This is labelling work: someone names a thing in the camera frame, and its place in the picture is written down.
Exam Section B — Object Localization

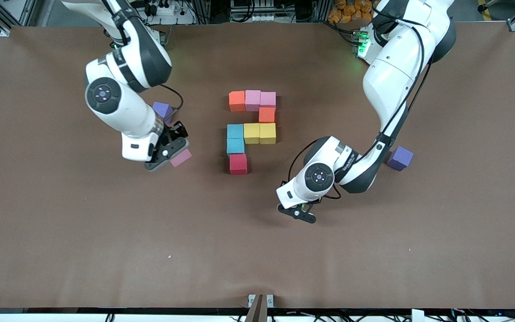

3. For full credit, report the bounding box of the red foam cube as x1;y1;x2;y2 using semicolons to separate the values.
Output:
229;154;248;175

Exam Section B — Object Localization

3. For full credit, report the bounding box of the yellow foam cube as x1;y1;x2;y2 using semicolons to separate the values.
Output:
243;123;261;144
259;123;277;145

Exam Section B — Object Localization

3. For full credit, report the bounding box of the purple foam cube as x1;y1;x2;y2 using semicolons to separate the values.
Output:
389;146;414;172
152;102;174;125

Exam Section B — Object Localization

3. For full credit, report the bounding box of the white power strip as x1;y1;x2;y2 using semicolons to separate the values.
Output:
144;0;176;17

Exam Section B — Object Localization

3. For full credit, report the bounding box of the white electronics unit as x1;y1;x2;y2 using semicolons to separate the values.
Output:
230;0;281;23

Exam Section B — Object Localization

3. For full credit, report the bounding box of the bag of orange items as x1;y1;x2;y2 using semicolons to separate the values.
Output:
328;0;376;23

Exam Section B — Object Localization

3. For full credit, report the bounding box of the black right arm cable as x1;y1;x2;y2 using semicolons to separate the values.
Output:
101;0;185;123

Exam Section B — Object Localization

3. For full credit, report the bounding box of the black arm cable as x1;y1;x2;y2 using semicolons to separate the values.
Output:
288;9;435;199
101;0;185;123

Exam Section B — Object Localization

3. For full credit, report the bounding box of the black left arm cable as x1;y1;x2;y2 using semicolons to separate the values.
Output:
288;9;435;199

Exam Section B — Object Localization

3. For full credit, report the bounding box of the silver table edge bracket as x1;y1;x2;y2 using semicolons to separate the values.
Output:
248;294;274;308

